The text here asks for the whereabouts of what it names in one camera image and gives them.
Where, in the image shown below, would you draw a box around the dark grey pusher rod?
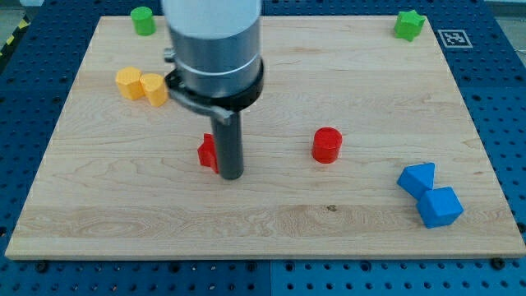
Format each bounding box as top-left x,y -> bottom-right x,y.
211,113 -> 244,180

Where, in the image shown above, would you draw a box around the black clamp ring with bracket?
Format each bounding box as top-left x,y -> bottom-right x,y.
164,48 -> 264,125

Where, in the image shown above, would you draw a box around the red star block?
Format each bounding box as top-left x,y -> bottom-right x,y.
197,133 -> 219,173

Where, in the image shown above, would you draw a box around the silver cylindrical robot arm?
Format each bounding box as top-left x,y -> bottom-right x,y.
161,0 -> 265,180

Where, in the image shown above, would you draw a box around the green star block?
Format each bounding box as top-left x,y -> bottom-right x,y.
394,10 -> 427,42

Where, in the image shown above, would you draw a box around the yellow cylinder block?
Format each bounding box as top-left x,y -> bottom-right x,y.
140,73 -> 168,107

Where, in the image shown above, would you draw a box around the red cylinder block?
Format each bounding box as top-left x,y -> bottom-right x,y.
311,127 -> 343,164

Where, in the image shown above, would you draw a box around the yellow hexagon block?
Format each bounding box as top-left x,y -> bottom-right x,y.
115,67 -> 144,100

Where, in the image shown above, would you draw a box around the green cylinder block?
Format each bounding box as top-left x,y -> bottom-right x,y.
130,7 -> 156,36

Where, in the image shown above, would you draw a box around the wooden board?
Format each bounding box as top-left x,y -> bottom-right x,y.
6,16 -> 525,261

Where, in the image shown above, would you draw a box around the blue triangle block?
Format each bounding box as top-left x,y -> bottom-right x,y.
397,163 -> 436,201

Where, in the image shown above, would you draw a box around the blue cube block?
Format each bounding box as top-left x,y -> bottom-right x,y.
416,187 -> 464,229

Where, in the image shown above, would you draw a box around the white fiducial marker tag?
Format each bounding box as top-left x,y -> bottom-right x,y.
437,29 -> 473,49

